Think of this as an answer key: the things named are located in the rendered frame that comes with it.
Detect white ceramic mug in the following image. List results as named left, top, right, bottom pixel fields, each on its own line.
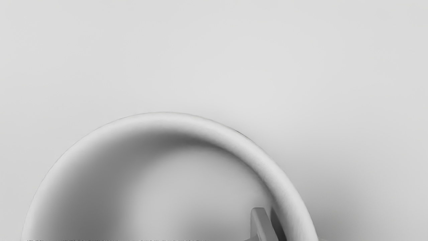
left=21, top=112, right=320, bottom=241

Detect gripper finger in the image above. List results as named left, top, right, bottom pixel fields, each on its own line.
left=250, top=207, right=287, bottom=241

